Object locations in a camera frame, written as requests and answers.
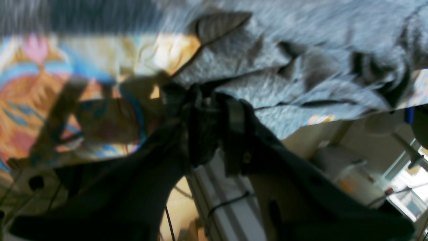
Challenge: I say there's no aluminium table frame rail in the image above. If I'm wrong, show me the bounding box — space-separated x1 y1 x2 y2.
187 153 266 241

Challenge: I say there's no grey t-shirt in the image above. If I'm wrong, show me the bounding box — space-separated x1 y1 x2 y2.
163 0 427 139

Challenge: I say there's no patterned tablecloth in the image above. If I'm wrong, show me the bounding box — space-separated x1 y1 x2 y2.
1 34 201 173

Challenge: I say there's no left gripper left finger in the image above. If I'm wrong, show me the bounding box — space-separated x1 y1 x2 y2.
10 96 201 241

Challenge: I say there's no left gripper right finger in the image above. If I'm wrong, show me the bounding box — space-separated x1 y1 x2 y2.
224 98 415 241

